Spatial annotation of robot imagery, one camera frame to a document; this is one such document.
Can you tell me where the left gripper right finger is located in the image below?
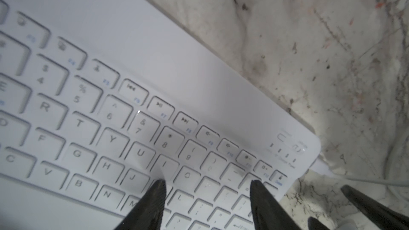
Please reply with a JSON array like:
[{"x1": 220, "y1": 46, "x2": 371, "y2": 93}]
[{"x1": 250, "y1": 180, "x2": 300, "y2": 230}]

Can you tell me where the white keyboard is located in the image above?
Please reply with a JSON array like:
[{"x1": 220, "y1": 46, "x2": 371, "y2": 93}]
[{"x1": 1, "y1": 0, "x2": 321, "y2": 230}]

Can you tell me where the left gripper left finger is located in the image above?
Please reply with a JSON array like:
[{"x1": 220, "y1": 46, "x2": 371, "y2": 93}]
[{"x1": 115, "y1": 180, "x2": 167, "y2": 230}]

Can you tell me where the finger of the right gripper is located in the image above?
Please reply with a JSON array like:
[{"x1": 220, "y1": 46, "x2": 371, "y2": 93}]
[
  {"x1": 308, "y1": 217, "x2": 329, "y2": 230},
  {"x1": 341, "y1": 185, "x2": 409, "y2": 230}
]

